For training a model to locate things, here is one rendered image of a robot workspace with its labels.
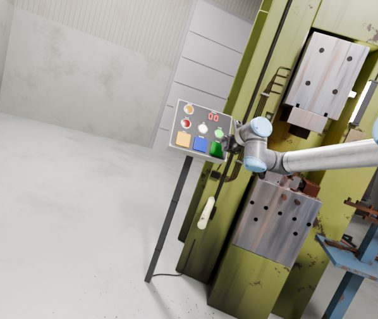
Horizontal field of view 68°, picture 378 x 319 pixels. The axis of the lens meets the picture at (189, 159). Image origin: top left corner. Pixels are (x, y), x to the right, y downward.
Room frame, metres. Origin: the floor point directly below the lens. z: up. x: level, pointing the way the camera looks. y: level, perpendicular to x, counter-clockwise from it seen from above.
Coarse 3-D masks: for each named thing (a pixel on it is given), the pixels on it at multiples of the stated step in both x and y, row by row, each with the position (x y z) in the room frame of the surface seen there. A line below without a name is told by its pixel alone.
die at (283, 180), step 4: (264, 172) 1.72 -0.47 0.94; (268, 172) 1.65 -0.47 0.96; (272, 172) 1.65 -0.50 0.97; (268, 176) 1.65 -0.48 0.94; (272, 176) 1.65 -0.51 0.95; (276, 176) 1.64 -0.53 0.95; (280, 176) 1.64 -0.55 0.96; (284, 176) 1.64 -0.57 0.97; (296, 176) 1.66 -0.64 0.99; (272, 180) 1.65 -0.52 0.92; (276, 180) 1.64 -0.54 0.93; (280, 180) 1.64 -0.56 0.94; (284, 180) 1.64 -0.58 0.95; (288, 180) 1.63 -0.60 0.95; (292, 180) 1.63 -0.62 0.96; (296, 180) 1.63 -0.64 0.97; (280, 184) 1.64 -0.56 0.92; (284, 184) 1.64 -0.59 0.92; (288, 184) 1.63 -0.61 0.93; (292, 184) 1.63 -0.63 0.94; (296, 184) 1.63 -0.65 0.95; (296, 188) 1.63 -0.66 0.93
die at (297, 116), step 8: (288, 112) 1.75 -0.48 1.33; (296, 112) 1.65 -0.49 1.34; (304, 112) 1.64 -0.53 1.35; (280, 120) 2.07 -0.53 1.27; (288, 120) 1.65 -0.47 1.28; (296, 120) 1.65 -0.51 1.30; (304, 120) 1.64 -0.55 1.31; (312, 120) 1.64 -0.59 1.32; (320, 120) 1.63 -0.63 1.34; (312, 128) 1.63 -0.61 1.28; (320, 128) 1.63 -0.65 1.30
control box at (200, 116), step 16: (176, 112) 1.53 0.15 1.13; (192, 112) 1.57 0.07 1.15; (208, 112) 1.61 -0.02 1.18; (176, 128) 1.50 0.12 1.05; (192, 128) 1.53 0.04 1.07; (208, 128) 1.57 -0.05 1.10; (224, 128) 1.62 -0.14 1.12; (192, 144) 1.50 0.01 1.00; (208, 144) 1.53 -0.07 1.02; (208, 160) 1.57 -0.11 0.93; (224, 160) 1.54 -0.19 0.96
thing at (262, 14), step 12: (264, 0) 2.52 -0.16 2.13; (264, 12) 2.28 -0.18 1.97; (252, 36) 2.28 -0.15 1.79; (252, 48) 2.28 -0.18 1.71; (240, 72) 2.28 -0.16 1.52; (240, 84) 2.28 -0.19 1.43; (228, 96) 2.29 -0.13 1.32; (228, 108) 2.28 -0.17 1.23; (204, 168) 2.28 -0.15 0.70; (204, 180) 2.28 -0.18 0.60; (192, 204) 2.28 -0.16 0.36; (192, 216) 2.28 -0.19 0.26; (180, 240) 2.29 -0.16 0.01
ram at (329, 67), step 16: (304, 48) 1.80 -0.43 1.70; (320, 48) 1.66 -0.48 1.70; (336, 48) 1.64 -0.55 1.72; (352, 48) 1.63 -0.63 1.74; (368, 48) 1.62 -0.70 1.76; (304, 64) 1.66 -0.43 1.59; (320, 64) 1.65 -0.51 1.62; (336, 64) 1.64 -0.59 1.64; (352, 64) 1.63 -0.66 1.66; (304, 80) 1.65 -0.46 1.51; (320, 80) 1.64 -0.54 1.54; (336, 80) 1.63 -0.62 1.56; (352, 80) 1.62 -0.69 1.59; (288, 96) 1.66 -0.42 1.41; (304, 96) 1.65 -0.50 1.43; (320, 96) 1.64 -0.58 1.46; (336, 96) 1.63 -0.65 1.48; (352, 96) 1.80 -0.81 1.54; (320, 112) 1.63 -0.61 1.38; (336, 112) 1.62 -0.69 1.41
